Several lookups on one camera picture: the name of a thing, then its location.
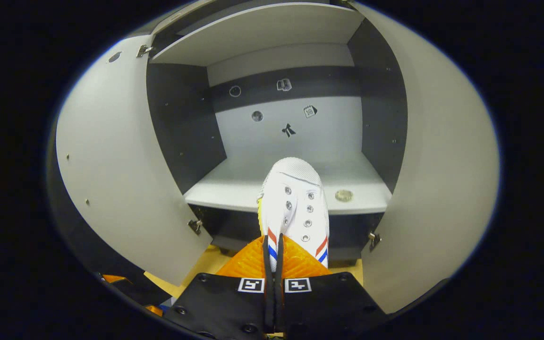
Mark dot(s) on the grey cabinet door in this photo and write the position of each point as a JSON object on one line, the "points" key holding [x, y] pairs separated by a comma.
{"points": [[121, 165], [442, 189]]}

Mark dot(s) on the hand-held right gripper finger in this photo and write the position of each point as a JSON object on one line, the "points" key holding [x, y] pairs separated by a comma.
{"points": [[268, 302], [279, 302]]}

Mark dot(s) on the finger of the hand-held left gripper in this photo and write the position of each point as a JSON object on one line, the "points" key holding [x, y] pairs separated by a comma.
{"points": [[140, 293]]}

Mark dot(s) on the white striped shoe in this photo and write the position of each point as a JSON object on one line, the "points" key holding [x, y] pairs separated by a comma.
{"points": [[295, 189]]}

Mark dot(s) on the grey shoe cabinet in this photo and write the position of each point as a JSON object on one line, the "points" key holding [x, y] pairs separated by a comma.
{"points": [[234, 184]]}

